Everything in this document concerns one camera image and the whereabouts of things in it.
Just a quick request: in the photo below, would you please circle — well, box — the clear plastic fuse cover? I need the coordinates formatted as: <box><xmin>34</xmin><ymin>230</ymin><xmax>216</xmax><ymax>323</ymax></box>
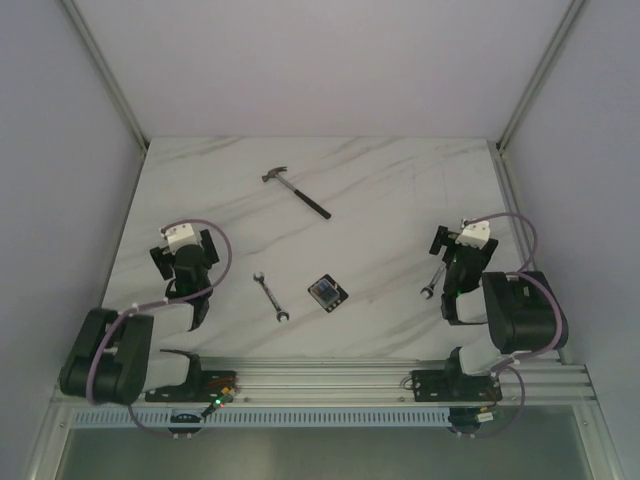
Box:
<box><xmin>309</xmin><ymin>278</ymin><xmax>340</xmax><ymax>308</ymax></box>

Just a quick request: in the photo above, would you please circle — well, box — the black fuse box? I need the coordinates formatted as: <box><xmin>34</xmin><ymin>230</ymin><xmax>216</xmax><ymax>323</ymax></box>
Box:
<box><xmin>307</xmin><ymin>274</ymin><xmax>349</xmax><ymax>313</ymax></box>

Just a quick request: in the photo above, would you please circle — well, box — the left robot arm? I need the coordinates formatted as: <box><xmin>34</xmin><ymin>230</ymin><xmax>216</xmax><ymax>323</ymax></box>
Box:
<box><xmin>59</xmin><ymin>223</ymin><xmax>220</xmax><ymax>405</ymax></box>

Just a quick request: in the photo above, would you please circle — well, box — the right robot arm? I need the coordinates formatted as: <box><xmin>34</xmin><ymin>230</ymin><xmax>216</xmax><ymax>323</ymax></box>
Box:
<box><xmin>422</xmin><ymin>221</ymin><xmax>569</xmax><ymax>399</ymax></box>

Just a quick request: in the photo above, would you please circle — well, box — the silver wrench right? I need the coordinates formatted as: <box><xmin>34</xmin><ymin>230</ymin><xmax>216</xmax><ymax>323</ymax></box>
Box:
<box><xmin>420</xmin><ymin>263</ymin><xmax>446</xmax><ymax>300</ymax></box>

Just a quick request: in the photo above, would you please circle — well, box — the silver wrench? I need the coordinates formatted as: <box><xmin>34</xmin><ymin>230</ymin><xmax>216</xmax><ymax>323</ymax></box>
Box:
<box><xmin>253</xmin><ymin>272</ymin><xmax>290</xmax><ymax>323</ymax></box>
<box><xmin>420</xmin><ymin>263</ymin><xmax>446</xmax><ymax>300</ymax></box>

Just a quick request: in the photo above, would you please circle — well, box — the silver wrench centre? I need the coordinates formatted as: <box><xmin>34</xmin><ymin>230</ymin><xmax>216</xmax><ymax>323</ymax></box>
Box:
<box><xmin>253</xmin><ymin>272</ymin><xmax>290</xmax><ymax>323</ymax></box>

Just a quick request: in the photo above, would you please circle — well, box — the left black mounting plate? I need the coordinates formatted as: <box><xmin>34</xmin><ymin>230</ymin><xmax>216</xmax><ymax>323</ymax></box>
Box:
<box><xmin>144</xmin><ymin>370</ymin><xmax>237</xmax><ymax>403</ymax></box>

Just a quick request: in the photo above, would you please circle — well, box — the black mounting plate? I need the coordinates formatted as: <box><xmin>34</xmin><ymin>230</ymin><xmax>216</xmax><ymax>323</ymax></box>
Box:
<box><xmin>410</xmin><ymin>370</ymin><xmax>503</xmax><ymax>404</ymax></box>
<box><xmin>144</xmin><ymin>370</ymin><xmax>237</xmax><ymax>403</ymax></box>

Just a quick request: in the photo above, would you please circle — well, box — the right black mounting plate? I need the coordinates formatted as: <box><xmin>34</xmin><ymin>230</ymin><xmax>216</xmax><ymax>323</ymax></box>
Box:
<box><xmin>410</xmin><ymin>370</ymin><xmax>503</xmax><ymax>404</ymax></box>

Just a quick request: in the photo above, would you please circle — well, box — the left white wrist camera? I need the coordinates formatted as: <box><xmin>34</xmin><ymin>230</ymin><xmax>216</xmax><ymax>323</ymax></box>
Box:
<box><xmin>161</xmin><ymin>223</ymin><xmax>198</xmax><ymax>252</ymax></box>

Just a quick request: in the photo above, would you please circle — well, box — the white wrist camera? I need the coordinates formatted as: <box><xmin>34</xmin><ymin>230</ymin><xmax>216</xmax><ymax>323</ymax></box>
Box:
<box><xmin>161</xmin><ymin>223</ymin><xmax>198</xmax><ymax>252</ymax></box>
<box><xmin>455</xmin><ymin>219</ymin><xmax>491</xmax><ymax>249</ymax></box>

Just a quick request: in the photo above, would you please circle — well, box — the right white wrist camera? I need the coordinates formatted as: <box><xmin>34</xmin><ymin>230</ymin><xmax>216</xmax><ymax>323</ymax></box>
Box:
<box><xmin>455</xmin><ymin>219</ymin><xmax>491</xmax><ymax>249</ymax></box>

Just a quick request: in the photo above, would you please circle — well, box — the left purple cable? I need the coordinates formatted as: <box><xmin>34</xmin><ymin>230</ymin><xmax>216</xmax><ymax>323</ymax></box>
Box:
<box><xmin>87</xmin><ymin>218</ymin><xmax>234</xmax><ymax>404</ymax></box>

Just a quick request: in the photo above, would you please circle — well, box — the right aluminium frame post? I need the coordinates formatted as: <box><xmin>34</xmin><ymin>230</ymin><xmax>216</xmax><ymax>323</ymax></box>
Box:
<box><xmin>494</xmin><ymin>0</ymin><xmax>589</xmax><ymax>151</ymax></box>

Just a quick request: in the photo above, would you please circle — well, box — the claw hammer black handle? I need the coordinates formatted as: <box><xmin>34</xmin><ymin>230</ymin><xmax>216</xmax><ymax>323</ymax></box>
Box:
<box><xmin>261</xmin><ymin>166</ymin><xmax>332</xmax><ymax>220</ymax></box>

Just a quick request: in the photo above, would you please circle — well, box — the aluminium rail base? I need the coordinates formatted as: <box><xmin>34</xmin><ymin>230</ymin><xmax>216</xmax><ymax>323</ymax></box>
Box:
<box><xmin>53</xmin><ymin>349</ymin><xmax>597</xmax><ymax>407</ymax></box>

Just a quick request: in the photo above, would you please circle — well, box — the grey slotted cable duct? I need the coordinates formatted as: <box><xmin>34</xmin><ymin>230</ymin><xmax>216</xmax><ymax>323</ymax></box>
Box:
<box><xmin>69</xmin><ymin>405</ymin><xmax>556</xmax><ymax>430</ymax></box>

